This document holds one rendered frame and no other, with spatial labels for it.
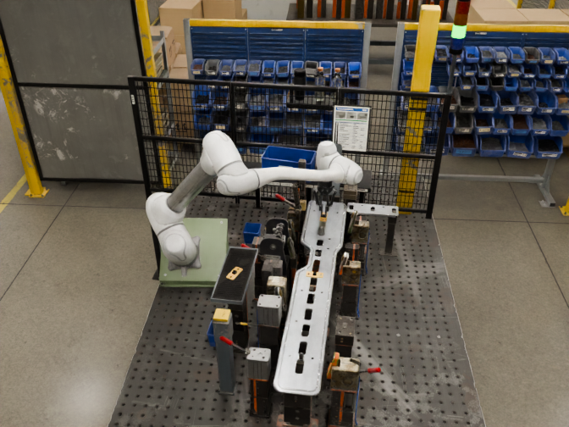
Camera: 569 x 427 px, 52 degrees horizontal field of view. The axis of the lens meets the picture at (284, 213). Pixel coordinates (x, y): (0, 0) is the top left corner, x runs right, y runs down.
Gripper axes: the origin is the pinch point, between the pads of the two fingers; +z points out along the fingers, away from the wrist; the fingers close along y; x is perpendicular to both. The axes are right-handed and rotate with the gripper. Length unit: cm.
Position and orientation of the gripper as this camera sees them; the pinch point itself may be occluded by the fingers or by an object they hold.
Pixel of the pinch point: (323, 210)
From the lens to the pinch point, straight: 322.0
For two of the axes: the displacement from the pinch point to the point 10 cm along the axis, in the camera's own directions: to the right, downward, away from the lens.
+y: 9.9, 0.8, -1.2
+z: 0.0, 8.2, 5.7
